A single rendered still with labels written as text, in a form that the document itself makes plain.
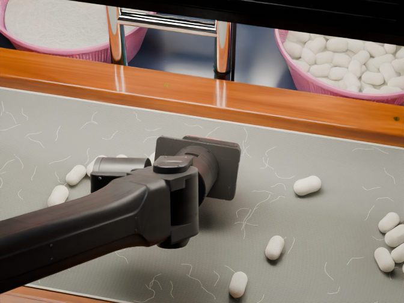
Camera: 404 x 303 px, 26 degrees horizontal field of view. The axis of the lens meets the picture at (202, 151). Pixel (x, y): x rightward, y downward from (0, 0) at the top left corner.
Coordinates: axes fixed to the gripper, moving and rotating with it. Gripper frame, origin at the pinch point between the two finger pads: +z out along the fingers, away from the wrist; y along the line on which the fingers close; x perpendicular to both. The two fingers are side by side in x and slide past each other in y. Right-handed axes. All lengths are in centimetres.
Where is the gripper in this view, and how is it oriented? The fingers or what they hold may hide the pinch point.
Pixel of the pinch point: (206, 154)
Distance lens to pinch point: 113.8
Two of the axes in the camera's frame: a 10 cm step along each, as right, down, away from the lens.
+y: -9.8, -1.5, 1.3
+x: -1.2, 9.7, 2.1
